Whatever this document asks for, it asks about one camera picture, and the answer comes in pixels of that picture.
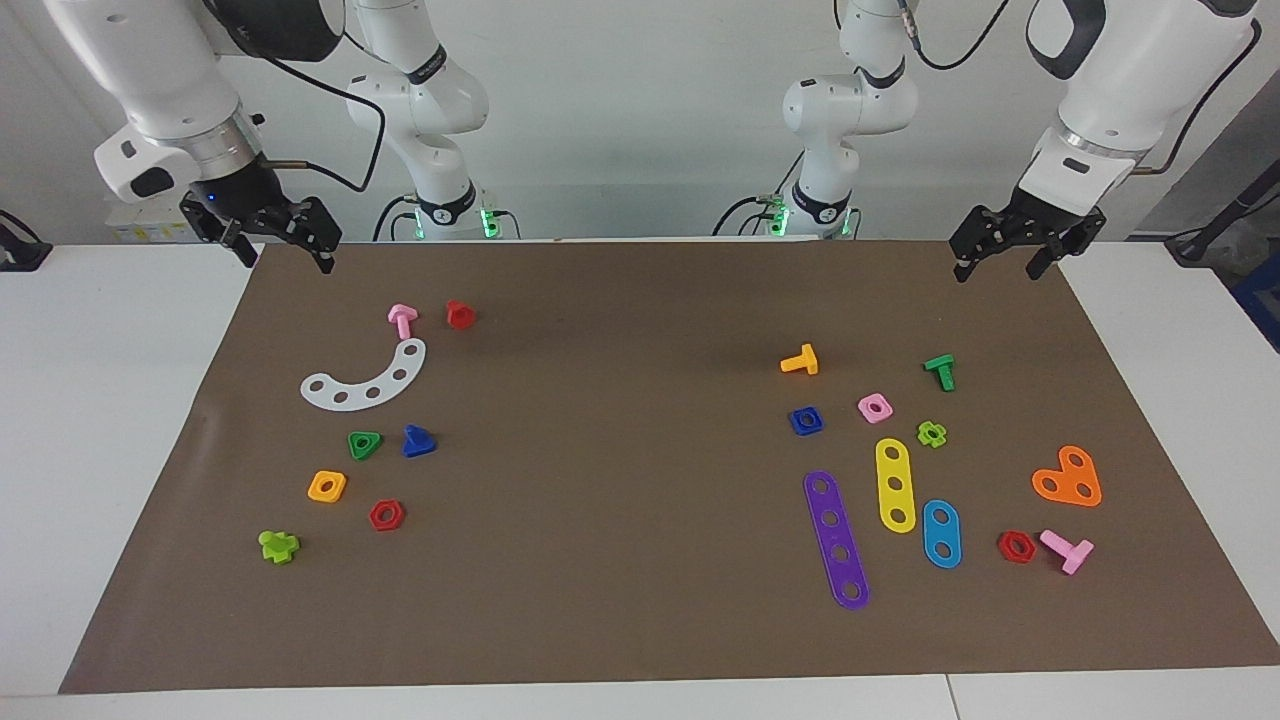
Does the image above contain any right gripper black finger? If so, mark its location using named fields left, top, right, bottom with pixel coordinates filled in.
left=290, top=196, right=344, bottom=276
left=178, top=195, right=261, bottom=270

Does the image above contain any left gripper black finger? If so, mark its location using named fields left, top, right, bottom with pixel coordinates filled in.
left=1024, top=233, right=1083, bottom=282
left=948, top=206, right=1015, bottom=285

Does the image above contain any white power strip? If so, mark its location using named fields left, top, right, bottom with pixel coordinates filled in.
left=105, top=200, right=196, bottom=244

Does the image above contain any white curved five-hole plate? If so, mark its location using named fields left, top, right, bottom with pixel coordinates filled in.
left=300, top=338, right=428, bottom=412

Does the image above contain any black stand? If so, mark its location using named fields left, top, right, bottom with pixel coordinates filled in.
left=1165, top=158, right=1280, bottom=266

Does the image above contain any orange heart-shaped plate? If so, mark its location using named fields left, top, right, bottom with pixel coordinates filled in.
left=1031, top=445, right=1103, bottom=509

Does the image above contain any blue crate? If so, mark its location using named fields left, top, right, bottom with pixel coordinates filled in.
left=1232, top=250, right=1280, bottom=353

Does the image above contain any yellow three-hole plate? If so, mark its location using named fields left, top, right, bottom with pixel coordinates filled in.
left=874, top=437, right=918, bottom=535

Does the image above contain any blue two-hole plate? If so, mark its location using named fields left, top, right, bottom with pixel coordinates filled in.
left=921, top=498, right=964, bottom=571

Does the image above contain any purple four-hole strip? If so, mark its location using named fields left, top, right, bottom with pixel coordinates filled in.
left=802, top=469, right=872, bottom=611

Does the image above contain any brown table mat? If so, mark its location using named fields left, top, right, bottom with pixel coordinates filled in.
left=58, top=240, right=1280, bottom=696

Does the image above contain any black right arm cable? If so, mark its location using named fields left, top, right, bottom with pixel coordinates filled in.
left=262, top=55, right=387, bottom=193

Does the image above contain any black base cable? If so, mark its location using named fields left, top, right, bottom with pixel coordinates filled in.
left=372, top=192, right=426, bottom=243
left=712, top=193, right=801, bottom=238

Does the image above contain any black clamp mount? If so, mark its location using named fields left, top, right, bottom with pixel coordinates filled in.
left=0, top=210, right=53, bottom=273

